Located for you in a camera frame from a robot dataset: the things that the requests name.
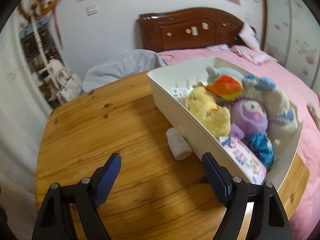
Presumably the upright pink pillow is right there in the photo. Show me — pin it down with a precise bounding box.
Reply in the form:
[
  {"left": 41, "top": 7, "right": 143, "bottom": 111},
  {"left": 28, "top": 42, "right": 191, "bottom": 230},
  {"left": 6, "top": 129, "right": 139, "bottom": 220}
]
[{"left": 239, "top": 22, "right": 260, "bottom": 51}]

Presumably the white floral curtain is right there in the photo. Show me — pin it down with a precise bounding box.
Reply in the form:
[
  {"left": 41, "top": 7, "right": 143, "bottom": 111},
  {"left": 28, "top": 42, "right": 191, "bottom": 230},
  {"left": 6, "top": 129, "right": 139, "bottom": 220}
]
[{"left": 1, "top": 24, "right": 51, "bottom": 239}]

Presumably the yellow chick plush toy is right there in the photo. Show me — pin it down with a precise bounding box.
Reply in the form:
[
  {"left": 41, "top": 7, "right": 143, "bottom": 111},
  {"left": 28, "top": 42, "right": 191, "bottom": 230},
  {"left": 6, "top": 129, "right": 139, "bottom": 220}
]
[{"left": 184, "top": 83, "right": 231, "bottom": 139}]

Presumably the wooden bed headboard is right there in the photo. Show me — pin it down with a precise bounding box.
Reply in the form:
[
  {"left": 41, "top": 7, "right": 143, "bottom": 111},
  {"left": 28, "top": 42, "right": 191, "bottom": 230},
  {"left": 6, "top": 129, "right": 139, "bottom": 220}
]
[{"left": 137, "top": 7, "right": 245, "bottom": 53}]

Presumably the wooden coat rack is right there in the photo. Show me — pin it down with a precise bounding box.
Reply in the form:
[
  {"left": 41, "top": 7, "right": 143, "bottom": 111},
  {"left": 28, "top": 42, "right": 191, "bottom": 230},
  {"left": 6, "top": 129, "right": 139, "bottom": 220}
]
[{"left": 17, "top": 0, "right": 59, "bottom": 23}]

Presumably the white pill bottle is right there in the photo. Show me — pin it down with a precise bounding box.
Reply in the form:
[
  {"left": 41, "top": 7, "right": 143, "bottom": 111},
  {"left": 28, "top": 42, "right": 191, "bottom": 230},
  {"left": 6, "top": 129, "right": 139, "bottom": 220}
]
[{"left": 165, "top": 127, "right": 192, "bottom": 160}]

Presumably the red strap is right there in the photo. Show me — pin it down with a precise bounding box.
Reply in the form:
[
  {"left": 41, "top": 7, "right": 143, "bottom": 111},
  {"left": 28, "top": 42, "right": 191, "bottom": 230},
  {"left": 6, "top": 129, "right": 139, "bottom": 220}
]
[{"left": 51, "top": 6, "right": 65, "bottom": 51}]

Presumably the white wall switch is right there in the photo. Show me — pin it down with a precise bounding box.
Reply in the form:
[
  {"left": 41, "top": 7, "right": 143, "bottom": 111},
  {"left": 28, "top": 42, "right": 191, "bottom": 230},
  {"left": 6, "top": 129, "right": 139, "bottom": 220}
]
[{"left": 85, "top": 4, "right": 99, "bottom": 16}]

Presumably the white handbag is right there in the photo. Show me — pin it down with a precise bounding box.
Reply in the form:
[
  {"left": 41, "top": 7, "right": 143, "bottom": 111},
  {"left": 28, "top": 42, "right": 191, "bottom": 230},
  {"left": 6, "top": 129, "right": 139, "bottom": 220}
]
[{"left": 37, "top": 58, "right": 82, "bottom": 104}]

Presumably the white plastic storage bin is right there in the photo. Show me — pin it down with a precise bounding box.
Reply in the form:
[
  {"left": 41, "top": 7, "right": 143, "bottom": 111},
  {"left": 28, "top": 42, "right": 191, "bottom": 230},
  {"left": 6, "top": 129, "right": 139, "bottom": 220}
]
[{"left": 146, "top": 57, "right": 304, "bottom": 192}]

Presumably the grey crumpled cloth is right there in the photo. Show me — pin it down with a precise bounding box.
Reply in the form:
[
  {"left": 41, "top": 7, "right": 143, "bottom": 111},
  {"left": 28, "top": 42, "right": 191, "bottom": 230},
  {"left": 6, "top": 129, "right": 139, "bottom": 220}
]
[{"left": 82, "top": 49, "right": 167, "bottom": 93}]

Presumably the blue black handbag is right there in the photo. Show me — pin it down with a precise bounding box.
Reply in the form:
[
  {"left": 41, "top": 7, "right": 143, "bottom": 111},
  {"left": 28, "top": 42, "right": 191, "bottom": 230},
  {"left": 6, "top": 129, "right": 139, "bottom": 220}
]
[{"left": 19, "top": 16, "right": 53, "bottom": 62}]

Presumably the pink bed blanket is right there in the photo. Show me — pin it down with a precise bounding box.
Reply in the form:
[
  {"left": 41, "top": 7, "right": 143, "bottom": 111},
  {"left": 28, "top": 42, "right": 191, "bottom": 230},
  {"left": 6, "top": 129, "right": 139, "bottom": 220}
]
[{"left": 159, "top": 48, "right": 320, "bottom": 239}]

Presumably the blue scrunchie ball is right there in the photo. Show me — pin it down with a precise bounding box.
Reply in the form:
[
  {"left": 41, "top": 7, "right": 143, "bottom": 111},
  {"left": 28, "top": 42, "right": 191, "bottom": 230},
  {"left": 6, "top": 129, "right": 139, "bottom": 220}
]
[{"left": 247, "top": 133, "right": 275, "bottom": 170}]

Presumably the white blue plush toy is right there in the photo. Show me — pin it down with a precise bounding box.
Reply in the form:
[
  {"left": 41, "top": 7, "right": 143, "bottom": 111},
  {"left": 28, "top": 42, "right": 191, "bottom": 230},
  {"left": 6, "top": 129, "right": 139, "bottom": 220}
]
[{"left": 255, "top": 77, "right": 298, "bottom": 143}]

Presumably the purple plush toy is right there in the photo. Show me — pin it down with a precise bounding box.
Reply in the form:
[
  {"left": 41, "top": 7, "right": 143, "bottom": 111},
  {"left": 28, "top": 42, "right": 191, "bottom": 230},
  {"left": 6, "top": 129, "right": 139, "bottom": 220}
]
[{"left": 229, "top": 99, "right": 268, "bottom": 139}]

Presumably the blue rainbow plush toy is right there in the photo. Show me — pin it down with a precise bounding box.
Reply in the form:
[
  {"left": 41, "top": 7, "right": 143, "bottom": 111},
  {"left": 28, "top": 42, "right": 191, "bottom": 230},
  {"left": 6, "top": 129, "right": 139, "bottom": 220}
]
[{"left": 205, "top": 67, "right": 258, "bottom": 101}]

